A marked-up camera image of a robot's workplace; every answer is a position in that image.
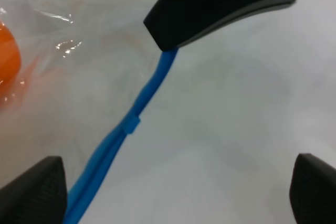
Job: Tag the clear zip file bag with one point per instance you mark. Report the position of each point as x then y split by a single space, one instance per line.
83 65

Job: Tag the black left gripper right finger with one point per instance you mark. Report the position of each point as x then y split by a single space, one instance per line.
312 190

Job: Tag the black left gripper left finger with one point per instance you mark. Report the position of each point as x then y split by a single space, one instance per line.
39 195

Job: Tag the orange toy fruit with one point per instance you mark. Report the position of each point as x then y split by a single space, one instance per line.
10 59

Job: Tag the blue zipper slider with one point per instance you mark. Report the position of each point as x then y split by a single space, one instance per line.
131 124

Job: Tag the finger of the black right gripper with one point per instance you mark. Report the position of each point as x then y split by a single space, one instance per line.
176 23

